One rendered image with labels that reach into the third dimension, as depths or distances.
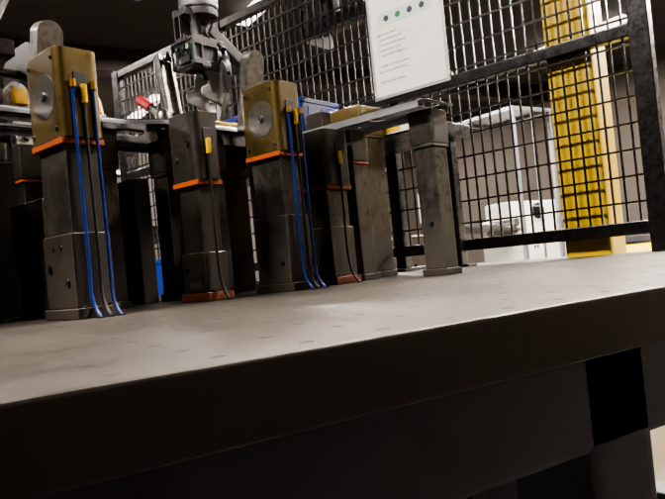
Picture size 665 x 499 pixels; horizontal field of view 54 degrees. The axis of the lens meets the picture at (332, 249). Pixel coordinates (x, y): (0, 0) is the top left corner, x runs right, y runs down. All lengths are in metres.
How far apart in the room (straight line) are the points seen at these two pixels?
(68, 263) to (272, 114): 0.41
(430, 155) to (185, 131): 0.41
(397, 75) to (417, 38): 0.10
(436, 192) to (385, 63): 0.68
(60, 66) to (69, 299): 0.29
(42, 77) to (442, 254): 0.67
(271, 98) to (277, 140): 0.07
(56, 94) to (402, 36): 1.03
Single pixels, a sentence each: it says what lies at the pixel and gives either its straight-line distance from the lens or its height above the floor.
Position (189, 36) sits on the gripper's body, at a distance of 1.31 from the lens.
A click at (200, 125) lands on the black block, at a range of 1.04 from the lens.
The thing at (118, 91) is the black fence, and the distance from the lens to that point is 2.71.
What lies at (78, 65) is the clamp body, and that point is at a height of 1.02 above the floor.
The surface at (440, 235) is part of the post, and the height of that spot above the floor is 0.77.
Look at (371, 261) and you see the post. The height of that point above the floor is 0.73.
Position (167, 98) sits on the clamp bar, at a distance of 1.45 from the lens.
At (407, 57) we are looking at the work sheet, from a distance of 1.72.
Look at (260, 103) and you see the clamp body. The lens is 1.12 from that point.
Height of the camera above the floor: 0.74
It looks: 1 degrees up
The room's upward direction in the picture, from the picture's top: 6 degrees counter-clockwise
